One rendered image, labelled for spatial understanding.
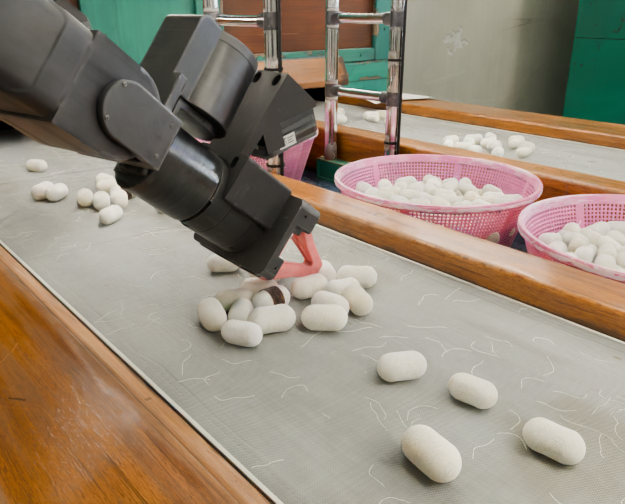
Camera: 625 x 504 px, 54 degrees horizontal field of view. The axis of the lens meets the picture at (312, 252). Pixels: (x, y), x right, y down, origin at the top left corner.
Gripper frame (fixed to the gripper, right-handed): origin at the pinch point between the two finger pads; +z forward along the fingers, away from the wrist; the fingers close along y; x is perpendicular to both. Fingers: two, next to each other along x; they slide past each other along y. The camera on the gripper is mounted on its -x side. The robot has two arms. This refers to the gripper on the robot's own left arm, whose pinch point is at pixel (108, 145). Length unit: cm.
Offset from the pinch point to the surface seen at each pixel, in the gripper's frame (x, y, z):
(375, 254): -2.5, -33.4, 15.2
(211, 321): 10.5, -37.2, -2.4
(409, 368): 6, -51, 3
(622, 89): -159, 58, 222
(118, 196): 4.9, -2.6, 3.4
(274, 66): -20.2, -6.5, 10.7
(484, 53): -154, 118, 194
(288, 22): -54, 51, 45
